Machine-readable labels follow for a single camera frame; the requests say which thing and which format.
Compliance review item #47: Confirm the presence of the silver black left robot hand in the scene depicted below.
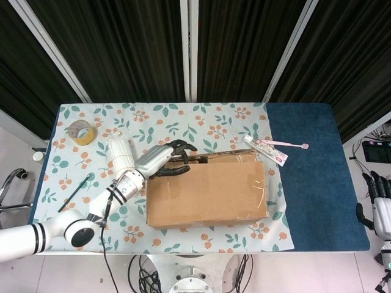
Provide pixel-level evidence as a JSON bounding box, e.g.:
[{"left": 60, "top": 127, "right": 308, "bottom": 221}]
[{"left": 135, "top": 139, "right": 199, "bottom": 179}]

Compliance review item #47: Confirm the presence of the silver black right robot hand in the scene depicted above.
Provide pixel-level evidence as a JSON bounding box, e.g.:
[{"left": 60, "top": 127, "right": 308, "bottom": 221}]
[{"left": 355, "top": 170, "right": 391, "bottom": 239}]

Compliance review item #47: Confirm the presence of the brown cardboard shipping box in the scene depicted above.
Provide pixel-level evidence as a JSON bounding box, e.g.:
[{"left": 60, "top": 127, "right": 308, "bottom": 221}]
[{"left": 145, "top": 148, "right": 270, "bottom": 230}]

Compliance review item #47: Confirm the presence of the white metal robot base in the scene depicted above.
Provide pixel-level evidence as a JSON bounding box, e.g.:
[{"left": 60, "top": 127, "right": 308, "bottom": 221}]
[{"left": 146, "top": 252, "right": 246, "bottom": 293}]

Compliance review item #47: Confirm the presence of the bundled white straws pack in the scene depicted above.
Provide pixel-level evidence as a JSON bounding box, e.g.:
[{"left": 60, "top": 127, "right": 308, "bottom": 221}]
[{"left": 106, "top": 133, "right": 137, "bottom": 181}]

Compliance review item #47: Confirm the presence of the orange fruit leaf tablecloth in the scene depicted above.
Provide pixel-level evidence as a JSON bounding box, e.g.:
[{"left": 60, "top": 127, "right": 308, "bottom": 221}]
[{"left": 31, "top": 102, "right": 296, "bottom": 255}]

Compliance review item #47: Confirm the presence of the black electronic device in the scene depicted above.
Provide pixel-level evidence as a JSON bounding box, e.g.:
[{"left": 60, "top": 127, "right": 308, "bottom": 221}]
[{"left": 361, "top": 139, "right": 391, "bottom": 163}]

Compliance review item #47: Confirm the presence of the yellow packing tape roll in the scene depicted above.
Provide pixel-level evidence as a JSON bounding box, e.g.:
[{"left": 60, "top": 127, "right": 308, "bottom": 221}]
[{"left": 67, "top": 119, "right": 98, "bottom": 146}]

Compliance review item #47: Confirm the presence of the dark blue table mat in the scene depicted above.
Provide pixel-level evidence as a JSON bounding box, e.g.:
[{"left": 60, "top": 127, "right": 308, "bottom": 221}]
[{"left": 266, "top": 102, "right": 372, "bottom": 253}]

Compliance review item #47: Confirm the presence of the dark green pen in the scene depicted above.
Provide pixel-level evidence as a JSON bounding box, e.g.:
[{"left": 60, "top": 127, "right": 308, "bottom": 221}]
[{"left": 57, "top": 172, "right": 94, "bottom": 213}]

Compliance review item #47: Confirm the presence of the white pink toothpaste tube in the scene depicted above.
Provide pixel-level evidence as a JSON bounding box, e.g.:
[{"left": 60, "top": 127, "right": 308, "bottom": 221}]
[{"left": 243, "top": 134, "right": 289, "bottom": 167}]

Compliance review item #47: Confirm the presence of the black pleated curtain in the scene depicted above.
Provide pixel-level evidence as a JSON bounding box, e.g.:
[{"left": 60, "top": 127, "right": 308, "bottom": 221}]
[
  {"left": 0, "top": 0, "right": 84, "bottom": 140},
  {"left": 269, "top": 0, "right": 391, "bottom": 143},
  {"left": 197, "top": 0, "right": 310, "bottom": 104},
  {"left": 26, "top": 0, "right": 188, "bottom": 104}
]

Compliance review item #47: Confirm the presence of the pink toothbrush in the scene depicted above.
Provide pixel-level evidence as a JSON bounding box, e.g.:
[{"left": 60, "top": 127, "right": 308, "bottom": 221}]
[{"left": 255, "top": 139, "right": 310, "bottom": 150}]

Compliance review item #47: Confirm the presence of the chrome chair leg with caster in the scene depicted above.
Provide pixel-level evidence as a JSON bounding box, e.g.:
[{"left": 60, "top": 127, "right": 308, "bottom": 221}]
[{"left": 0, "top": 167, "right": 34, "bottom": 212}]

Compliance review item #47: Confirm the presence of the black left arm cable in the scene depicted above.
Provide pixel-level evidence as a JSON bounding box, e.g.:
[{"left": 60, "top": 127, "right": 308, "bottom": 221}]
[{"left": 99, "top": 195, "right": 120, "bottom": 293}]

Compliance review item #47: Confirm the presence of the white upright frame post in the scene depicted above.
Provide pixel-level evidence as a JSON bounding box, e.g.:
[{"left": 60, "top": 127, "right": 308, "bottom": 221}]
[{"left": 179, "top": 0, "right": 199, "bottom": 103}]

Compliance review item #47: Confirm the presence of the black floor cable bundle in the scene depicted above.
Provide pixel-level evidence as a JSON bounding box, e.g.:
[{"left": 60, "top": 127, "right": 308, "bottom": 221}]
[{"left": 127, "top": 253, "right": 164, "bottom": 293}]

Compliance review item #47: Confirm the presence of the white slanted frame post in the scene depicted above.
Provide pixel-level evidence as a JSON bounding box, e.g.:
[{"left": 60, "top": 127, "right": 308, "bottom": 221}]
[
  {"left": 5, "top": 0, "right": 93, "bottom": 104},
  {"left": 261, "top": 0, "right": 321, "bottom": 104}
]

